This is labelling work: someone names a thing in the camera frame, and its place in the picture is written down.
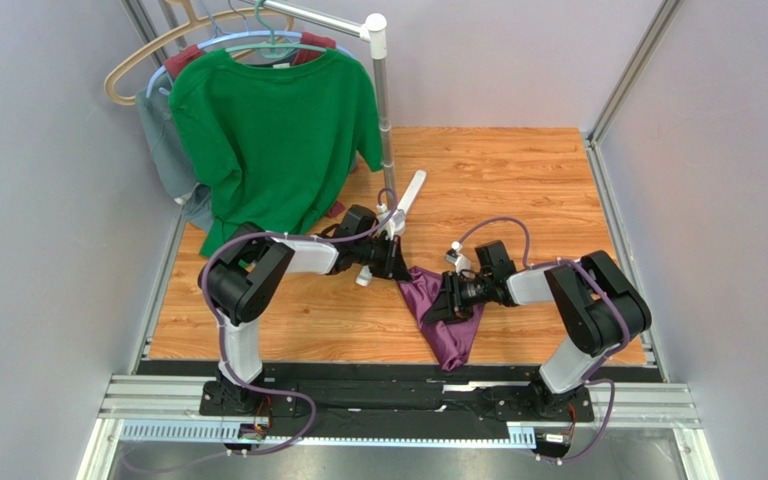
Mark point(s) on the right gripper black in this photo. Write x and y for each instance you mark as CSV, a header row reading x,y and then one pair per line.
x,y
455,296

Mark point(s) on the wooden clothes hanger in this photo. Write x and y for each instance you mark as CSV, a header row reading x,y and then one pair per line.
x,y
197,17

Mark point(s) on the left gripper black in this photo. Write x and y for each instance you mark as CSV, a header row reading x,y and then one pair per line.
x,y
393,265

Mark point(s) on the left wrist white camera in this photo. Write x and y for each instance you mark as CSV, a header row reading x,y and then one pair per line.
x,y
391,222

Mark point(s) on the green t-shirt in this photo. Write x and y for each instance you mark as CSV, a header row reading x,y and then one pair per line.
x,y
274,146

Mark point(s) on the teal clothes hanger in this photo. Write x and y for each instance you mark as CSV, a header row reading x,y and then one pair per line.
x,y
272,48

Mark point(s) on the aluminium frame rail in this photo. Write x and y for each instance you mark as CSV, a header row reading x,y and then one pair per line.
x,y
608,158

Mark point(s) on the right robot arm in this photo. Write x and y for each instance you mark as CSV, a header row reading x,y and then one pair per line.
x,y
599,307

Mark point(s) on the grey garment on rack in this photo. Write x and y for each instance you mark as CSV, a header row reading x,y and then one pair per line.
x,y
173,165

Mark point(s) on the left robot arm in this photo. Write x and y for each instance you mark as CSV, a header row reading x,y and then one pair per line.
x,y
241,278

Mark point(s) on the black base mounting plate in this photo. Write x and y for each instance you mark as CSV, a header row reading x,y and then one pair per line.
x,y
400,402

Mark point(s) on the white clothes rack stand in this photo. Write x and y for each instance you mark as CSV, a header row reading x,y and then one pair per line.
x,y
372,31

